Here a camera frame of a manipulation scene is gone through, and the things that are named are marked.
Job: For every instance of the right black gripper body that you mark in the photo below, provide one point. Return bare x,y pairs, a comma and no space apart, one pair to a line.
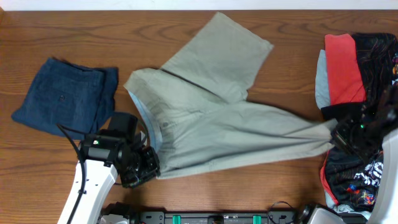
361,139

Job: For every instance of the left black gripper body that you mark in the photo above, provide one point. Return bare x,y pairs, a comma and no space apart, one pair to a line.
139,165

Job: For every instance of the khaki cargo shorts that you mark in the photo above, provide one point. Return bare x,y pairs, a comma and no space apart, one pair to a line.
197,114

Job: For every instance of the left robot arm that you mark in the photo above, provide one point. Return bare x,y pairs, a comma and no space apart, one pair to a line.
102,160

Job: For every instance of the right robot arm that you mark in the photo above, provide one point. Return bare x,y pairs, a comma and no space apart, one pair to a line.
385,209

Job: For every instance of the black printed shirt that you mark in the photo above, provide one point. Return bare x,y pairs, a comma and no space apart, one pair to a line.
351,185

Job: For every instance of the red garment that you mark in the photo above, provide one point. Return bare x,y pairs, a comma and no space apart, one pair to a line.
344,78

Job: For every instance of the light blue garment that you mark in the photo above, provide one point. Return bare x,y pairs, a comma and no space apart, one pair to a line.
322,95

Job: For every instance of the folded navy blue shorts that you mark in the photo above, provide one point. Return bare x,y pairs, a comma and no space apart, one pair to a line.
78,97

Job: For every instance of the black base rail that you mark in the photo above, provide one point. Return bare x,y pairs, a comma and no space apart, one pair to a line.
119,213

